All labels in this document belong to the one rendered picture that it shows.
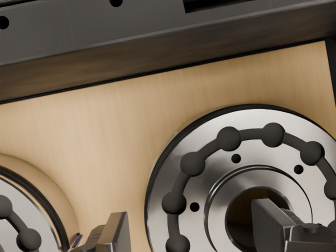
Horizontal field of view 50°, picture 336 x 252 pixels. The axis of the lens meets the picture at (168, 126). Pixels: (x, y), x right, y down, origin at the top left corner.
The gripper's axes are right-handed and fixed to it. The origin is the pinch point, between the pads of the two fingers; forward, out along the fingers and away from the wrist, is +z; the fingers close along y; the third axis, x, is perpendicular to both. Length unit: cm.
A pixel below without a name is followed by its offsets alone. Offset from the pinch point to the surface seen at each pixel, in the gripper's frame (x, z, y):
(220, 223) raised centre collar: 0.0, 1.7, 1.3
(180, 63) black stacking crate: 7.4, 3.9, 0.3
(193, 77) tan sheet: 6.7, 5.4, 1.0
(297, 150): 2.8, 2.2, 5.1
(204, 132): 4.0, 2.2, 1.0
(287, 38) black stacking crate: 7.9, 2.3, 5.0
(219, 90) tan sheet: 5.9, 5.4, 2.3
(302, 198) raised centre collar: 0.8, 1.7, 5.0
